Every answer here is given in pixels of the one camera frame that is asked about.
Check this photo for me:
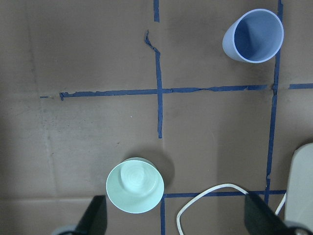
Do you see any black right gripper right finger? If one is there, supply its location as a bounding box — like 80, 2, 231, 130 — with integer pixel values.
244, 193, 290, 235

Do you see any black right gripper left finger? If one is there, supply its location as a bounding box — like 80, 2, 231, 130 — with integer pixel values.
74, 195, 108, 235

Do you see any light blue plastic cup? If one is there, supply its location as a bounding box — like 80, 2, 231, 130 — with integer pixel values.
222, 9, 284, 64

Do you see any cream chrome toaster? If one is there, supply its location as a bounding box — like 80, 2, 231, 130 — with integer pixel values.
285, 143, 313, 229

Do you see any mint green bowl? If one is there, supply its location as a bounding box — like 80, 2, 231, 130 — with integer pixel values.
106, 157, 164, 214

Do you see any white power cable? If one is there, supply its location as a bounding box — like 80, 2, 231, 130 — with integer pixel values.
176, 183, 287, 235

